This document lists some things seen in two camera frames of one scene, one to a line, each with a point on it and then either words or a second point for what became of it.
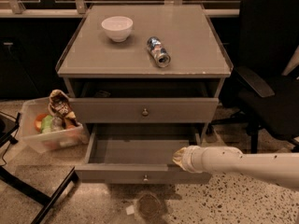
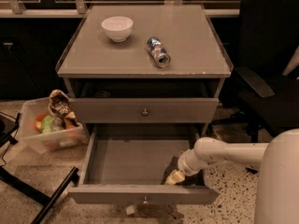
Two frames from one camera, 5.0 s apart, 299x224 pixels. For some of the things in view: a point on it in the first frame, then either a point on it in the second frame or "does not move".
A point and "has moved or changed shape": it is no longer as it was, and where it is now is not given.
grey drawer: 139,153 has moved or changed shape
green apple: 47,124 does not move
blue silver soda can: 159,52 does not move
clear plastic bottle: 57,124 does not move
